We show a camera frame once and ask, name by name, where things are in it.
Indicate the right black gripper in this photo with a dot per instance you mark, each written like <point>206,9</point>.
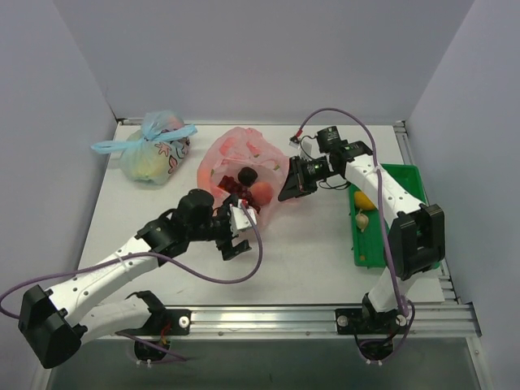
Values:
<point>301,179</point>

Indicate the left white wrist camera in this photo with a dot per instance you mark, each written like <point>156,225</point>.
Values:
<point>242,220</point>

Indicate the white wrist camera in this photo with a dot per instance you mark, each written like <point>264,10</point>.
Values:
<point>304,144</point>
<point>242,220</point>

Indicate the aluminium front rail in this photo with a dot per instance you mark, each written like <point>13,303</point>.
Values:
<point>276,322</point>

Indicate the blue tied plastic bag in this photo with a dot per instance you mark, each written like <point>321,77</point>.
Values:
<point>153,152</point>

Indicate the green plastic tray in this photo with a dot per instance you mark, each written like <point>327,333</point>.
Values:
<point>402,191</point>

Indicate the fake yellow lemon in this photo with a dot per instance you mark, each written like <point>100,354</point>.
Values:
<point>362,201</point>

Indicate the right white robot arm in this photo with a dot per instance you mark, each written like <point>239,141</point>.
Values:
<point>413,232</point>

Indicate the fake garlic bulb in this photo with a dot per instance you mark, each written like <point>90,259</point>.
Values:
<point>362,221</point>

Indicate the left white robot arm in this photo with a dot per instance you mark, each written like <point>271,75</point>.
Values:
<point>58,320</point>

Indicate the purple fake grape bunch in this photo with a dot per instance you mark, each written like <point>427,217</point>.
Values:
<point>230,185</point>

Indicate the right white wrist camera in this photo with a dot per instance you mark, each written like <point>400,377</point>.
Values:
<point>304,144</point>

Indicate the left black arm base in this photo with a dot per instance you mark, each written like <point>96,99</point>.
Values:
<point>169,322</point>

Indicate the pink plastic bag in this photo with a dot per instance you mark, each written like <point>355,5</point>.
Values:
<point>244,163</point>

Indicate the fake pink peach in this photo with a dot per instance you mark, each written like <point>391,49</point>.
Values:
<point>262,193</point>

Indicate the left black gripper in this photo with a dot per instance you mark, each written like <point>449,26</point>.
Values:
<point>227,238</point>

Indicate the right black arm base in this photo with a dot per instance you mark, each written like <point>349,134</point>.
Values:
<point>358,321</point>

